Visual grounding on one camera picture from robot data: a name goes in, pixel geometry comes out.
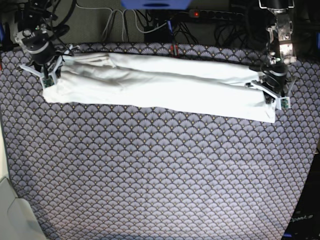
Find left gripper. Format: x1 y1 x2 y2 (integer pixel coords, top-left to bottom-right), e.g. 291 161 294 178
260 63 289 105

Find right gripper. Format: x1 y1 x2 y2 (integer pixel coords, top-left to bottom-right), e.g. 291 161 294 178
25 39 63 79

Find white printed T-shirt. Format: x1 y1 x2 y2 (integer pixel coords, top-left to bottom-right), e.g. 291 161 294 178
42 52 276 123

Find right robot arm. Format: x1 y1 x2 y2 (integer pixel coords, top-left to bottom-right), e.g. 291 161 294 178
13 0 77 81

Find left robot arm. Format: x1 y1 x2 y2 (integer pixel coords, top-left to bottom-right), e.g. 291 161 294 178
257 0 297 110

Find blue box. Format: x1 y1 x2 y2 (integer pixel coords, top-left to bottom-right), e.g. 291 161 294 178
121 0 191 10

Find grey patterned table mat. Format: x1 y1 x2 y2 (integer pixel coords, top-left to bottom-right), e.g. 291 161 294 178
0 50 320 240

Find red black table clamp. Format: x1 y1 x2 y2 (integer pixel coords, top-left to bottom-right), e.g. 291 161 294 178
169 43 179 58

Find black power strip red light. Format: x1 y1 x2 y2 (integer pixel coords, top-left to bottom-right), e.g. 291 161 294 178
188 9 244 20

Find black device with logo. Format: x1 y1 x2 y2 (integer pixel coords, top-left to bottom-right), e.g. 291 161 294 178
282 148 320 240

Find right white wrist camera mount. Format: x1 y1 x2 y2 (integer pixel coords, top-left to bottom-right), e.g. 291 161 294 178
19 43 81 89

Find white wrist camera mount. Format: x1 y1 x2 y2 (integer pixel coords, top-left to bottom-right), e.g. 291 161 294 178
245 76 298 111
19 43 81 89

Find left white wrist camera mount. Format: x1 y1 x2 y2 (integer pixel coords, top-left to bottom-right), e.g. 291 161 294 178
245 76 298 111

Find grey cables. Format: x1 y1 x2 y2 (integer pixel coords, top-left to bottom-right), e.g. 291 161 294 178
74 0 168 43

